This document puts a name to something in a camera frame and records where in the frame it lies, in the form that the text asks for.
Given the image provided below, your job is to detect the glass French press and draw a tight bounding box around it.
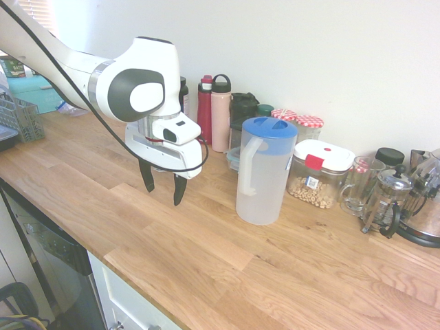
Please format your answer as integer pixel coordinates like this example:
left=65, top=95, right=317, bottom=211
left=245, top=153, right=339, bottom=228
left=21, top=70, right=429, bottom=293
left=360, top=164, right=415, bottom=239

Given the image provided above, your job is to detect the red water bottle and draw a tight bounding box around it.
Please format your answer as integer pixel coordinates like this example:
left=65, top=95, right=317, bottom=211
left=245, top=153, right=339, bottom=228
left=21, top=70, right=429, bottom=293
left=197, top=74, right=214, bottom=145

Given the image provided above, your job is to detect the cereal container with white lid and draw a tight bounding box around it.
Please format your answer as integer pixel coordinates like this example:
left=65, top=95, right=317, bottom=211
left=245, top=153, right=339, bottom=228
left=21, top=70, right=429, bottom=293
left=287, top=139, right=356, bottom=210

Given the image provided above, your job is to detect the teal box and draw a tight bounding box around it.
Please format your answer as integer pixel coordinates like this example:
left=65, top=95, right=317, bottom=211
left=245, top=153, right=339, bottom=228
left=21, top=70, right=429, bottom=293
left=6, top=75, right=69, bottom=115

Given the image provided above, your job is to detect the glass container with blue lid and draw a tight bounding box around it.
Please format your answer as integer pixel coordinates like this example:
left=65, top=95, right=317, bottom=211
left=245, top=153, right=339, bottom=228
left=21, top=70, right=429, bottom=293
left=225, top=146, right=242, bottom=172

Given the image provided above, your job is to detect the white cabinet drawer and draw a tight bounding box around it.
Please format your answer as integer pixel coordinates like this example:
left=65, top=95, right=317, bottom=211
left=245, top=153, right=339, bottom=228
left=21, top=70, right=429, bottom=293
left=87, top=250, right=179, bottom=330

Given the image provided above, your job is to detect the metal drawer handle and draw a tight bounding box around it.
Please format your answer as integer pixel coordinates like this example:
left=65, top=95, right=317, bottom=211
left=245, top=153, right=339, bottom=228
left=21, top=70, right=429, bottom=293
left=115, top=319, right=162, bottom=330

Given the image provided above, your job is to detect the black dishwasher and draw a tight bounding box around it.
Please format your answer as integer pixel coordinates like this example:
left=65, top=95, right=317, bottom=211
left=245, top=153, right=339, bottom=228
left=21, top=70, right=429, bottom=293
left=0, top=178, right=104, bottom=330

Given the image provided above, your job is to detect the dark cable bundle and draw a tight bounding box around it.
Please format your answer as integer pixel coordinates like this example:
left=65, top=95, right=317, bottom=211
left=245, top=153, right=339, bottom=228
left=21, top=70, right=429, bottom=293
left=0, top=281, right=51, bottom=330

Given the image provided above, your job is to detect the window blind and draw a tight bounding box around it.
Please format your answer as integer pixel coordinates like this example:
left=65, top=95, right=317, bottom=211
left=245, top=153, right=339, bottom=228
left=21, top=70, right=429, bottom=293
left=20, top=0, right=58, bottom=35

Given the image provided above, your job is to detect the clear plastic bag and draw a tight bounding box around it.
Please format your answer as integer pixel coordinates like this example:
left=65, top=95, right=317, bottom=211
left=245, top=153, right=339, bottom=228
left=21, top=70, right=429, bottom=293
left=56, top=99, right=90, bottom=120

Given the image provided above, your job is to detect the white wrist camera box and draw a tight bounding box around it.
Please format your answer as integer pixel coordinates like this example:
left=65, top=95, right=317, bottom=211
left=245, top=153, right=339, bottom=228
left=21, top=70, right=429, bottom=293
left=148, top=112, right=202, bottom=145

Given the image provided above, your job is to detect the glass mug with handle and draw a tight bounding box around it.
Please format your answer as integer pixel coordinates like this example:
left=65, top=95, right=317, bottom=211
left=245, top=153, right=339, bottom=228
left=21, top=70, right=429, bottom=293
left=339, top=156, right=386, bottom=217

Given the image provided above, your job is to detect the clear container with black lid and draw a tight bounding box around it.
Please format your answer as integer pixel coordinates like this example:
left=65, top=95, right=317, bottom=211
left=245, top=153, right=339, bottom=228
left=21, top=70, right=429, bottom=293
left=229, top=116, right=249, bottom=152

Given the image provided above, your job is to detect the black tray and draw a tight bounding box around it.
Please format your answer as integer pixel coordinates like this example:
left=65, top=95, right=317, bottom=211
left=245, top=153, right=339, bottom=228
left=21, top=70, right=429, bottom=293
left=0, top=125, right=18, bottom=152

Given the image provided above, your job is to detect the black shaker bottle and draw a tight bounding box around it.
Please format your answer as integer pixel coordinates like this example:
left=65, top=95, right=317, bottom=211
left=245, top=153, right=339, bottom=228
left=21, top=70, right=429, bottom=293
left=230, top=91, right=260, bottom=121

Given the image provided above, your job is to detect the clear pitcher with blue lid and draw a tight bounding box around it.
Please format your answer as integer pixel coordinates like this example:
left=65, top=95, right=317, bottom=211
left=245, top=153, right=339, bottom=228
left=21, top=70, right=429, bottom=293
left=235, top=116, right=298, bottom=226

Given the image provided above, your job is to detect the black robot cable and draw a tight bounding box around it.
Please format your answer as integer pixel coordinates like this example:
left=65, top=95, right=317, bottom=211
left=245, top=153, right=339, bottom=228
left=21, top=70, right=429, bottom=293
left=0, top=0, right=210, bottom=173

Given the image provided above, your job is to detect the black lid glass jar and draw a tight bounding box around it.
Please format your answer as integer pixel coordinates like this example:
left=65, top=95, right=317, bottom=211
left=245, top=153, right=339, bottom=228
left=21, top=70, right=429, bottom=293
left=374, top=146, right=406, bottom=171

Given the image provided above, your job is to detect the steel electric kettle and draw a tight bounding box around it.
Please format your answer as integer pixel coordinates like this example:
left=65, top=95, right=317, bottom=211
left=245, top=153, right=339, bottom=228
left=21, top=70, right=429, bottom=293
left=395, top=148, right=440, bottom=249

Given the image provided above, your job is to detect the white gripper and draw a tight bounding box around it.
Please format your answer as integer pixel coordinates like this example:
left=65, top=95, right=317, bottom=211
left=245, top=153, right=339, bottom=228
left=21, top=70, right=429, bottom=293
left=124, top=124, right=203, bottom=206

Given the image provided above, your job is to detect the pink water bottle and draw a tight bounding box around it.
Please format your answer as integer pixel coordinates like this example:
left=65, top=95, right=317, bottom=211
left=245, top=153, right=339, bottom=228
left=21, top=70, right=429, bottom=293
left=210, top=74, right=232, bottom=153

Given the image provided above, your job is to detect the grey cutlery basket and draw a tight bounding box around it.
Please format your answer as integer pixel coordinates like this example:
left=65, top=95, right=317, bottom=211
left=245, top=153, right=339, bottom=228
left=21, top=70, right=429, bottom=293
left=0, top=91, right=47, bottom=144

